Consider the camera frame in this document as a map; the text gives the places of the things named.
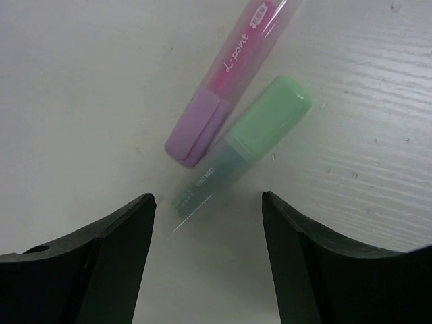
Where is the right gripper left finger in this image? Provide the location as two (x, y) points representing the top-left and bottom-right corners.
(1, 194), (157, 323)

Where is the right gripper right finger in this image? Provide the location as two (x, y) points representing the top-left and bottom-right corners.
(262, 192), (431, 323)

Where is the green pastel highlighter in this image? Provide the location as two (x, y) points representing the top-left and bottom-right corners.
(171, 75), (311, 225)

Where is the purple pastel highlighter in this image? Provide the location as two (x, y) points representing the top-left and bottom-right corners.
(165, 1), (300, 167)

